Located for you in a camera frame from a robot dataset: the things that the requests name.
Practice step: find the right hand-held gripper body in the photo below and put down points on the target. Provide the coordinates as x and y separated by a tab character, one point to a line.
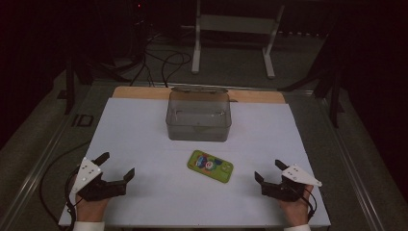
288	191

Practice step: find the clear plastic box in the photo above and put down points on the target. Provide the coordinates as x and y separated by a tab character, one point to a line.
198	123

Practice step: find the white metal stand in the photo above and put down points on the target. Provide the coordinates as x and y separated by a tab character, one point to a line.
235	24

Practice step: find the person's left hand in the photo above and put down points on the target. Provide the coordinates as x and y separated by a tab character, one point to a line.
91	210

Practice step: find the person's right hand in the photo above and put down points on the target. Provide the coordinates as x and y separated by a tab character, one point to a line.
296	213

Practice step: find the green toy phone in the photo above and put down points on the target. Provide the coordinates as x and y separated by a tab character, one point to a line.
210	166

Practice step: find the white table sheet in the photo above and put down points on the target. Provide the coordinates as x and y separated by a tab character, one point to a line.
154	199

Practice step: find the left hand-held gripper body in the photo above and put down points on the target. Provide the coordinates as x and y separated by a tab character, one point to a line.
96	189

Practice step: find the black rectangular floor frame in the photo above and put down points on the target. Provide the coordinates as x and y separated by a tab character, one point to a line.
83	120

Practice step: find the black tripod stand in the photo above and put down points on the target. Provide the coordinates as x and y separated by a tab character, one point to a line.
335	96

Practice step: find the black stand leg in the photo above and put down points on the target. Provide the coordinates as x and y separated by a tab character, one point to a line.
70	86

